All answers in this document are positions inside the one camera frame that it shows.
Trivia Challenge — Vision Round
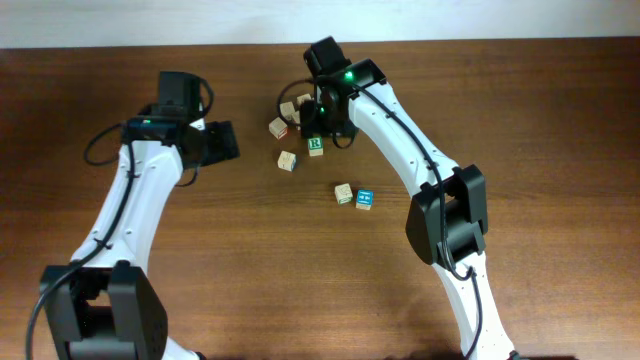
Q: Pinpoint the wooden block red side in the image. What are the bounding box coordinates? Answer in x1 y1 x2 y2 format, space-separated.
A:
268 117 288 139

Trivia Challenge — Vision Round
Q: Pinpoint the wooden block blue top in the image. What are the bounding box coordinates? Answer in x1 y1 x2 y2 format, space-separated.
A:
356 189 374 210

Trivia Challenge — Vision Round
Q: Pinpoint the wooden block red number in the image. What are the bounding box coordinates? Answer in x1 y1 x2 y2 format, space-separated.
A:
292 111 301 125

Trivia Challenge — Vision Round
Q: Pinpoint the wooden block green R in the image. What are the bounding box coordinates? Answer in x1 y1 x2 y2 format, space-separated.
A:
307 137 324 157

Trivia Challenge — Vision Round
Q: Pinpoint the wooden block green side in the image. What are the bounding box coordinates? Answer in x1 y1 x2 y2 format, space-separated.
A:
334 183 353 205

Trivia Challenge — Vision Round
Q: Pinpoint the wooden block green edge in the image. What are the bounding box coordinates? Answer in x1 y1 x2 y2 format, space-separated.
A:
296 93 313 107

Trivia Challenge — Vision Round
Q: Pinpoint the wooden block letter J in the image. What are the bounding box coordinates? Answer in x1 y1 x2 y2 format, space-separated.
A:
277 151 297 172

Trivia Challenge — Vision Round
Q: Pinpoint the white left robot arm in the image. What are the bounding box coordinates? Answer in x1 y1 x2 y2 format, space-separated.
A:
34 115 239 359

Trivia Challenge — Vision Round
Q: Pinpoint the wooden block blue edge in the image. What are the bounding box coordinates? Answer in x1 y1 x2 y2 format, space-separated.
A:
279 101 296 121

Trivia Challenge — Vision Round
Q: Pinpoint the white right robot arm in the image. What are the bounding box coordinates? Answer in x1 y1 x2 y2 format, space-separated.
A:
306 60 519 359

